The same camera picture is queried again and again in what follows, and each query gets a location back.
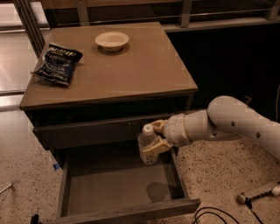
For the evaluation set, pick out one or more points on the closed upper drawer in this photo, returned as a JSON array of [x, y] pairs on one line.
[[78, 134]]

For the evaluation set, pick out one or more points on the small dark floor object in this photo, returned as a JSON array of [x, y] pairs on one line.
[[248, 99]]

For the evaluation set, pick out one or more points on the grey stick on floor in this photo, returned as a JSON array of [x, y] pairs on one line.
[[10, 185]]

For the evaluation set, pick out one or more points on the blue tape piece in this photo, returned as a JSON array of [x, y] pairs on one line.
[[56, 166]]

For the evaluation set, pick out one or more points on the grey metal railing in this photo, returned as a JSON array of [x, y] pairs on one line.
[[173, 15]]

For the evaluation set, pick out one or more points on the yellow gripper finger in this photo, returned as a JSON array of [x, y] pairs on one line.
[[160, 146], [158, 126]]

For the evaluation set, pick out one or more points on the white striped floor tool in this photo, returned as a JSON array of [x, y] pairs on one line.
[[272, 188]]

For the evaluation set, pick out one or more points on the open middle drawer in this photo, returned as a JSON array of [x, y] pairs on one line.
[[109, 184]]

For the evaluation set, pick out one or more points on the dark blue chip bag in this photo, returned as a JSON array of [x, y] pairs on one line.
[[58, 64]]

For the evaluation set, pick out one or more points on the clear plastic bottle white cap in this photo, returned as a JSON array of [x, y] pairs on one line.
[[146, 139]]

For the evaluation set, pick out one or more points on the white bowl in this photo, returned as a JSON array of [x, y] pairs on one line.
[[112, 41]]

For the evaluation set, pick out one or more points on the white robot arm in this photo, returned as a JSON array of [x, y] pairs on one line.
[[225, 118]]

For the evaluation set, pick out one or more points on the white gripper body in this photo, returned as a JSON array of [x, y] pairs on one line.
[[174, 129]]

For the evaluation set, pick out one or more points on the brown drawer cabinet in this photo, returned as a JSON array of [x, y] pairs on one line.
[[146, 77]]

